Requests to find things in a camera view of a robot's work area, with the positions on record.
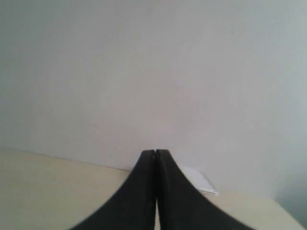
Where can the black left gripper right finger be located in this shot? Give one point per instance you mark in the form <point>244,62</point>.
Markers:
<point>181,206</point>

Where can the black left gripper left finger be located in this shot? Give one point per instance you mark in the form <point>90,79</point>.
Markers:
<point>133,205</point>

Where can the white lidded plastic container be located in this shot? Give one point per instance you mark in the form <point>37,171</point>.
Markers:
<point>199,180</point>

